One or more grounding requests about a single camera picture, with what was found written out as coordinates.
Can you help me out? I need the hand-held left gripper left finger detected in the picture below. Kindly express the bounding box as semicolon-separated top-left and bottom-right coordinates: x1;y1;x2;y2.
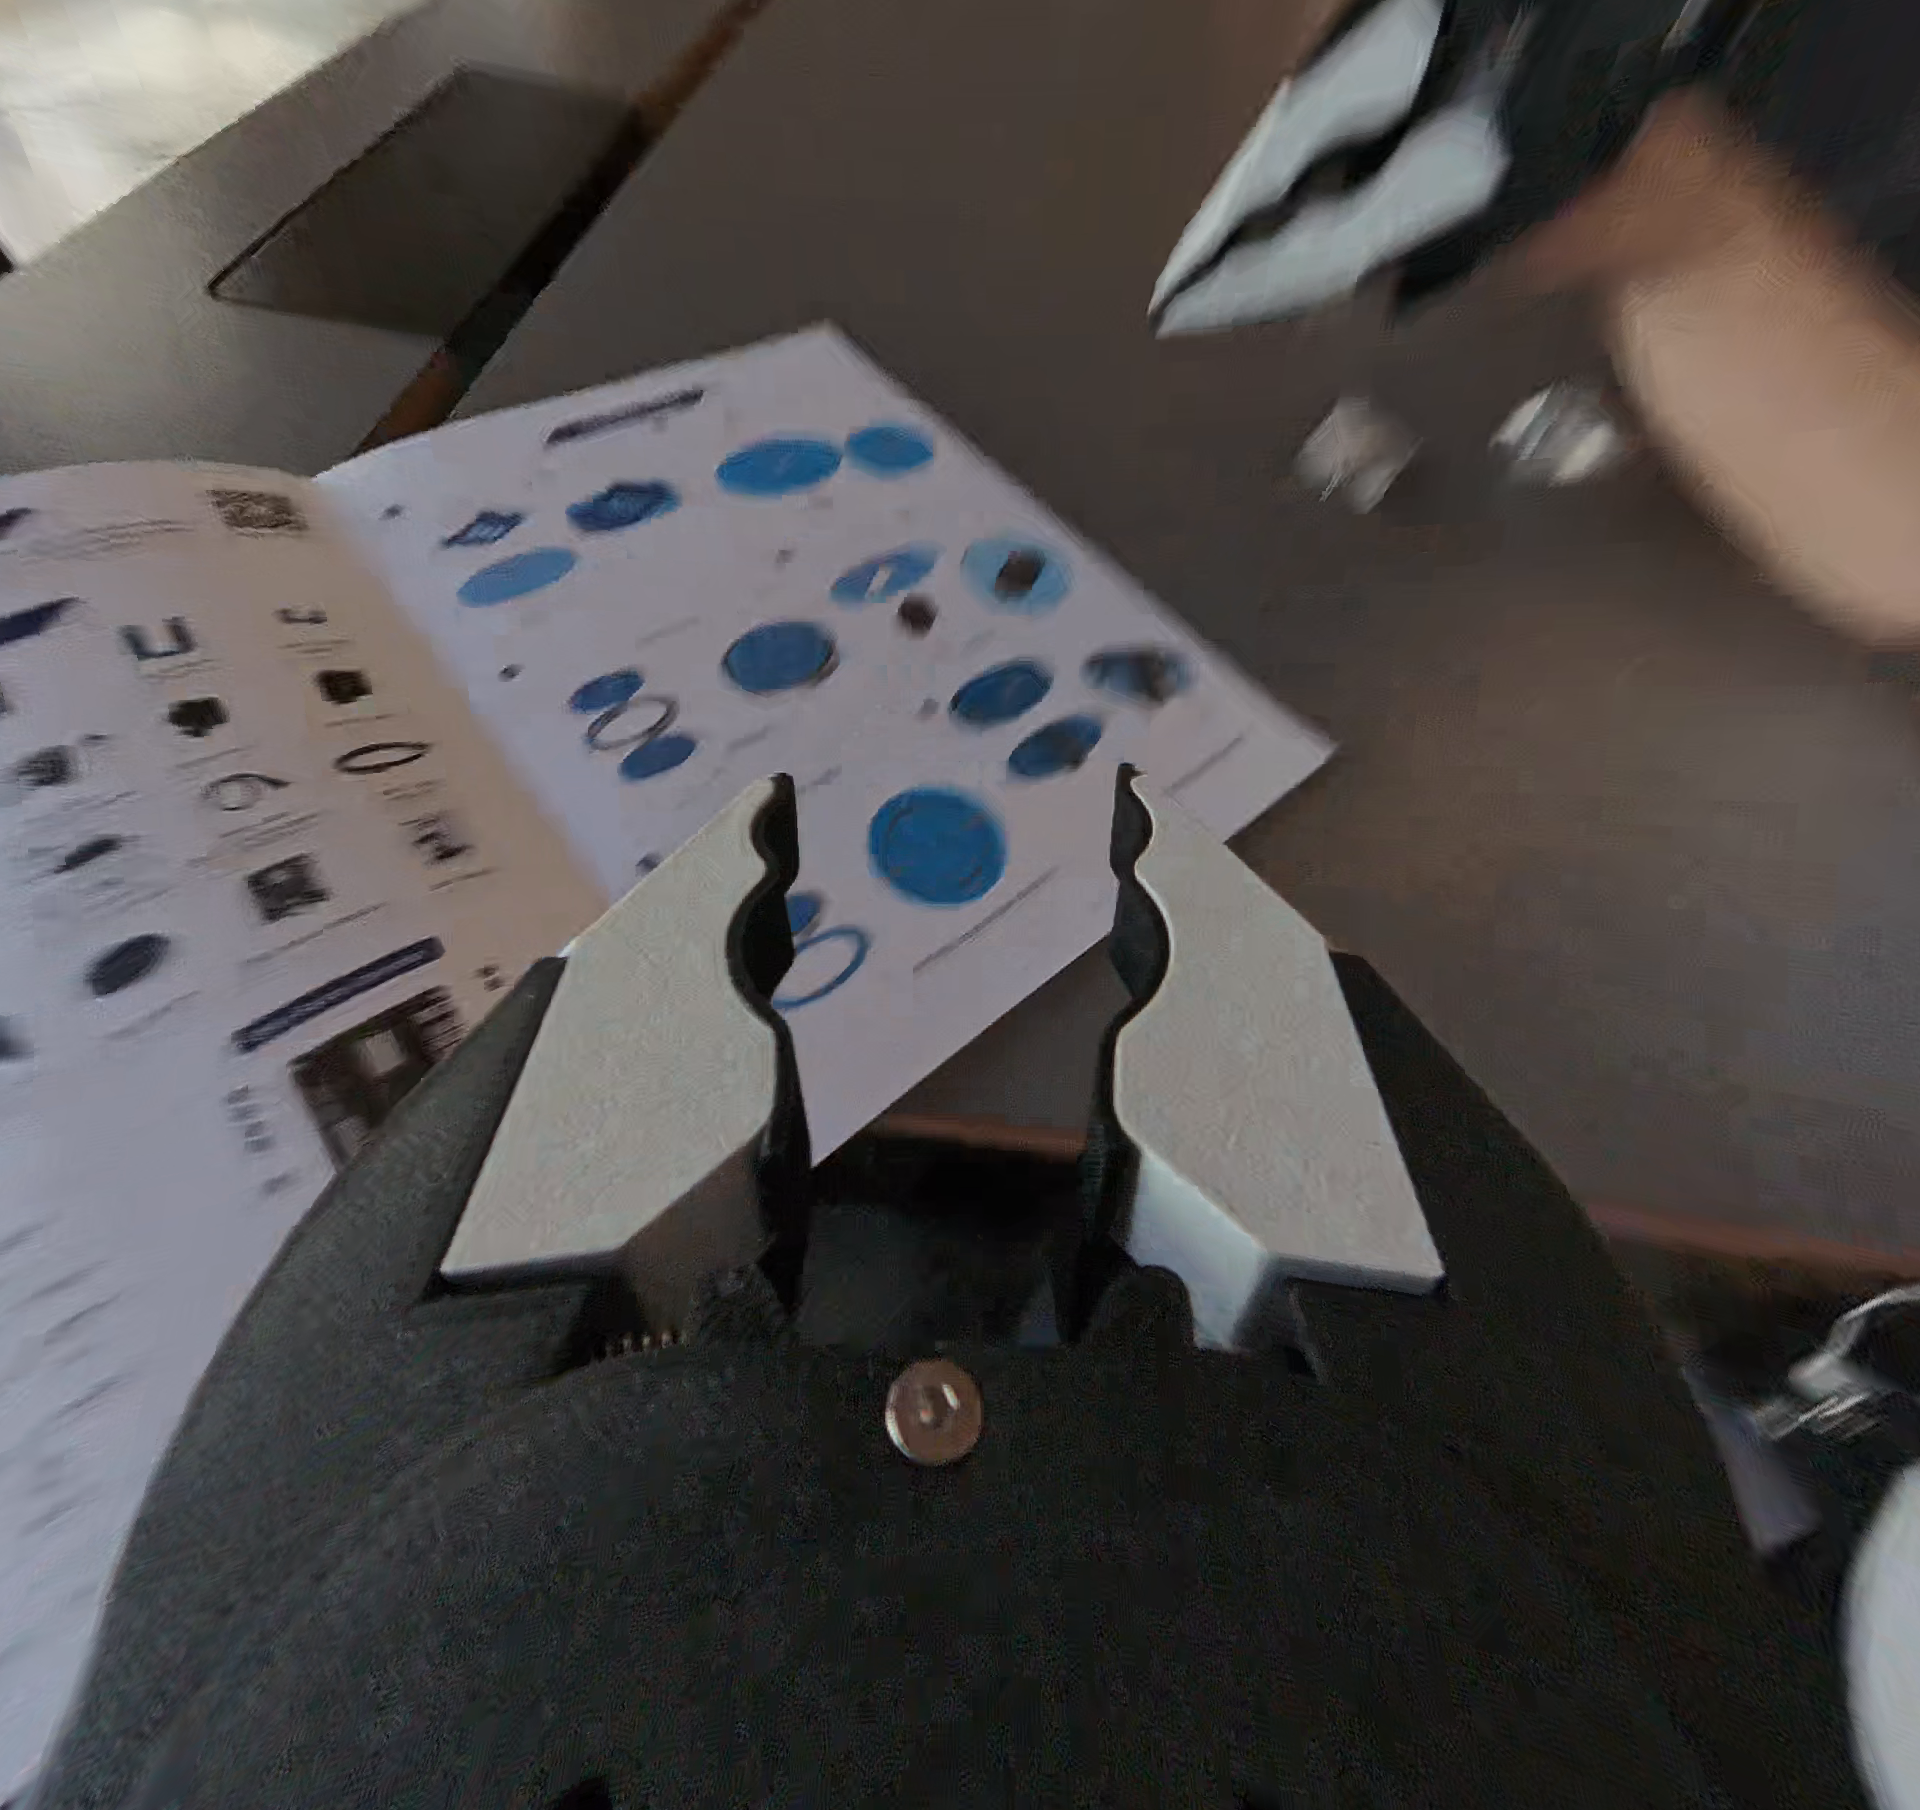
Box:
439;776;811;1347

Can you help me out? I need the printed assembly manual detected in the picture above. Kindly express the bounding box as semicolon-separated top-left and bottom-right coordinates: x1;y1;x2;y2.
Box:
0;325;1341;1781

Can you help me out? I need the person's right forearm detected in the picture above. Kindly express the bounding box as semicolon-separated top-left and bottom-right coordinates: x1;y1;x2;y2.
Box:
1531;92;1920;650

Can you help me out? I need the black lanyard strap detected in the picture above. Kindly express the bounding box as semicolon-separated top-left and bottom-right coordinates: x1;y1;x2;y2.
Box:
1687;1286;1920;1558

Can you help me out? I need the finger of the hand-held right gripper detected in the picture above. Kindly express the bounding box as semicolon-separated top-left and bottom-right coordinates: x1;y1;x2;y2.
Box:
1153;113;1511;340
1158;0;1455;279

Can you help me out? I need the small clear plastic bag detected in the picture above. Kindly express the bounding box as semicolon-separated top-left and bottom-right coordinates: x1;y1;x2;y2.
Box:
1297;400;1417;514

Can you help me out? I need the grey desk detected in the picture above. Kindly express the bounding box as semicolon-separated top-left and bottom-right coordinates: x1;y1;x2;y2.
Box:
0;0;1920;1264

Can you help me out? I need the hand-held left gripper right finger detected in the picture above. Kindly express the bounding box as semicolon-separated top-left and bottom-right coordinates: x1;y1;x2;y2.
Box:
1057;764;1448;1352

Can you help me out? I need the crumpled clear plastic bag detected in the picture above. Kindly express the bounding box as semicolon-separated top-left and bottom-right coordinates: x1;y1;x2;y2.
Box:
1491;381;1628;484

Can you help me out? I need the person's white shirt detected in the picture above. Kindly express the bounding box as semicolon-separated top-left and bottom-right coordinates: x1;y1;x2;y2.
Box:
1844;1510;1920;1810

